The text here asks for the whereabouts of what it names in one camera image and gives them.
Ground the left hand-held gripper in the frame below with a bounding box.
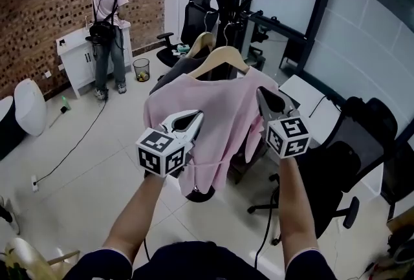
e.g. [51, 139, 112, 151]
[135, 109, 205, 178]

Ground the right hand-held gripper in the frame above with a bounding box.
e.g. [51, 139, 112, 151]
[256, 87, 311, 159]

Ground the pink clothing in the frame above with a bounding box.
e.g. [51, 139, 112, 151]
[143, 67, 281, 198]

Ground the wooden hanger with pink clothing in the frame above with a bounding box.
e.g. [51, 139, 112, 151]
[187, 22, 252, 80]

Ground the person's left forearm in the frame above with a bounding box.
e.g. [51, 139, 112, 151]
[102, 171, 169, 262]

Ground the person's right forearm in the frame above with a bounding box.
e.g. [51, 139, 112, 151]
[277, 155, 320, 268]

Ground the grey clothing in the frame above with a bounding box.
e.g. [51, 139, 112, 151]
[149, 55, 211, 97]

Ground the wooden hanger with grey clothing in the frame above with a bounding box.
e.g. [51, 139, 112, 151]
[186, 10, 217, 59]

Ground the white table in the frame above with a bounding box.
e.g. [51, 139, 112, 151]
[278, 74, 344, 147]

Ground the black mesh office chair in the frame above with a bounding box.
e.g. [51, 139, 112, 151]
[247, 96, 398, 239]

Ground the black office chair with headrest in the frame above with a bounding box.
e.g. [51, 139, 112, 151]
[156, 0, 221, 68]

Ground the white cabinet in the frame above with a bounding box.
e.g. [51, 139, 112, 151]
[56, 21, 133, 100]

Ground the person's dark shirt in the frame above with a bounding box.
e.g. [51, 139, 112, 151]
[63, 241, 338, 280]

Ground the black and white round bin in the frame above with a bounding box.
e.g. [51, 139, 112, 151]
[0, 96, 27, 162]

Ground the black cable on white table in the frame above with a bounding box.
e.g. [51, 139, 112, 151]
[309, 94, 342, 119]

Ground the black wire waste basket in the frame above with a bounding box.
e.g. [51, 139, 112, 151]
[133, 58, 151, 83]

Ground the long black floor cable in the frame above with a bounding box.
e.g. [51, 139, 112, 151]
[34, 97, 108, 184]

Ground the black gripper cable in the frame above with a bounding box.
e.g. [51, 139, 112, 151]
[254, 188, 281, 270]

